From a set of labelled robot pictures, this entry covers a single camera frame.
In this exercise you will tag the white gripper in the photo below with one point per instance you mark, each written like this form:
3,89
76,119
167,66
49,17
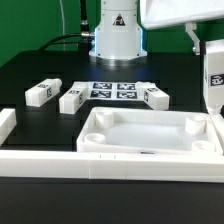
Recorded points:
156,14

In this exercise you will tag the white desk top tray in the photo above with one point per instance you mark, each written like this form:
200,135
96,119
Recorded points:
140,131

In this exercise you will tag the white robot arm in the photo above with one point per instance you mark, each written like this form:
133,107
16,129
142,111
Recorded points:
119,36

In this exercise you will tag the white right fence block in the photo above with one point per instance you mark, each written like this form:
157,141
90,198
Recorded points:
218,128

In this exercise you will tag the white fence block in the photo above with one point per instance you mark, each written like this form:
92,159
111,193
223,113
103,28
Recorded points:
7,123
218,128

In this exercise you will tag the marker tag sheet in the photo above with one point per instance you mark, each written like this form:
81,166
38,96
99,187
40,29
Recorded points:
110,90

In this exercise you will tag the white left fence block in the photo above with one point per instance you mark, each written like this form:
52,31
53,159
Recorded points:
7,123

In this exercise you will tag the white front fence bar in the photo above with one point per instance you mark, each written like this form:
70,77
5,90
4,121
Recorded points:
51,164

